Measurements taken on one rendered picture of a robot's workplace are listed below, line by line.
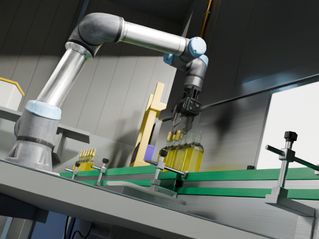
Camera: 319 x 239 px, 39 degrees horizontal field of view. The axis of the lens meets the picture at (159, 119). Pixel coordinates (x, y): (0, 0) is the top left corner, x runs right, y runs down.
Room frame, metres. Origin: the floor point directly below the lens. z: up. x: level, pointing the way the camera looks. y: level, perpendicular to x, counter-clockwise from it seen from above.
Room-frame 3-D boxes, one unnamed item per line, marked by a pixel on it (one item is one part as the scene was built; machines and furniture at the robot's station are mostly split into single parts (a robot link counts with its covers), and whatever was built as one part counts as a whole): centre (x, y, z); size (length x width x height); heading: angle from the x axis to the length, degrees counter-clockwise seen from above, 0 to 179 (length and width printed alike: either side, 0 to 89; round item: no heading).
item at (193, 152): (1.68, -0.16, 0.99); 0.06 x 0.06 x 0.21; 22
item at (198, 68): (1.82, -0.09, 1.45); 0.09 x 0.08 x 0.11; 111
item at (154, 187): (1.59, -0.08, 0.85); 0.09 x 0.04 x 0.07; 113
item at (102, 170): (2.12, 0.21, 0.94); 0.07 x 0.04 x 0.13; 113
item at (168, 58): (1.77, -0.01, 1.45); 0.11 x 0.11 x 0.08; 21
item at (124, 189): (1.45, -0.05, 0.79); 0.27 x 0.17 x 0.08; 113
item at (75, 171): (2.54, 0.39, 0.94); 0.07 x 0.04 x 0.13; 113
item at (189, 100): (1.82, -0.10, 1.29); 0.09 x 0.08 x 0.12; 23
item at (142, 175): (2.41, 0.29, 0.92); 1.75 x 0.01 x 0.08; 23
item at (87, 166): (2.88, 0.35, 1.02); 0.06 x 0.06 x 0.28; 23
